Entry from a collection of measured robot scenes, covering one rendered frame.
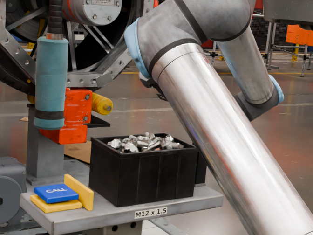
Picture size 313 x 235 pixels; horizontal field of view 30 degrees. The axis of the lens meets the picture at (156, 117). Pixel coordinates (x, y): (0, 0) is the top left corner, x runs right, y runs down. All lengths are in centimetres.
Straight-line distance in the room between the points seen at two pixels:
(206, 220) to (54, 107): 99
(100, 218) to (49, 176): 88
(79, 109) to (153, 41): 74
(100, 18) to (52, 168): 62
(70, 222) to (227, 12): 52
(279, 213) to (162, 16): 45
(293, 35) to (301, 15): 176
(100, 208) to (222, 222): 126
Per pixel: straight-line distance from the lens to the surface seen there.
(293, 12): 430
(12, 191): 159
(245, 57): 137
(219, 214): 249
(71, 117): 183
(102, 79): 186
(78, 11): 168
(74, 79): 182
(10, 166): 160
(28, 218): 191
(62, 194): 118
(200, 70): 109
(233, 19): 119
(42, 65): 165
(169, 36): 113
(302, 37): 592
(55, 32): 153
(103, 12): 167
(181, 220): 238
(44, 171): 203
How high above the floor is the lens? 89
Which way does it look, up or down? 12 degrees down
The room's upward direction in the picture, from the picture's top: 5 degrees clockwise
